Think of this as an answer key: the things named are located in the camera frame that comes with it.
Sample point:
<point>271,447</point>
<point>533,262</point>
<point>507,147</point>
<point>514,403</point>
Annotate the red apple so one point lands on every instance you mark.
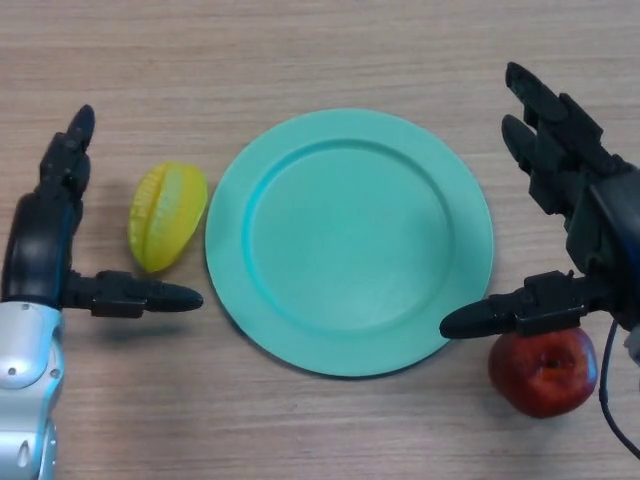
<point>542,375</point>

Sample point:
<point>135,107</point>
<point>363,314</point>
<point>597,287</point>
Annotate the green round plate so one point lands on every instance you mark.
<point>350,240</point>

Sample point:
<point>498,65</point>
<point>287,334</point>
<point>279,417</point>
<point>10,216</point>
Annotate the yellow starfruit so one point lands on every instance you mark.
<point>167,215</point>

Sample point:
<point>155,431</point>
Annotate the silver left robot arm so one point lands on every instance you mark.
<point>25,380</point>

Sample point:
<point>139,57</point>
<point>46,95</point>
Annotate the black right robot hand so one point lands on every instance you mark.
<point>595,215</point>

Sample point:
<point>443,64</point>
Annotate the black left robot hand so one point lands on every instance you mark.
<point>35,245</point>

